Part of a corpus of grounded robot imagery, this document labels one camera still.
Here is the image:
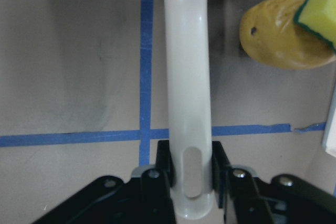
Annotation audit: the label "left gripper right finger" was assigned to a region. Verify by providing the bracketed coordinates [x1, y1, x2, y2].
[212, 141, 335, 223]

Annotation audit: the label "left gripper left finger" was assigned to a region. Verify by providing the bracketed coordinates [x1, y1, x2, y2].
[35, 140, 176, 223]

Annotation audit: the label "yellow trash piece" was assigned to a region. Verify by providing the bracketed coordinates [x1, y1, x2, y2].
[239, 0, 335, 70]

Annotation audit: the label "yellow green sponge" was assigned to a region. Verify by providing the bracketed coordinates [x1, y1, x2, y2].
[293, 0, 335, 50]

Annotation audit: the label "beige hand brush black bristles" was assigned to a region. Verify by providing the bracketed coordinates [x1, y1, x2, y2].
[164, 0, 213, 220]

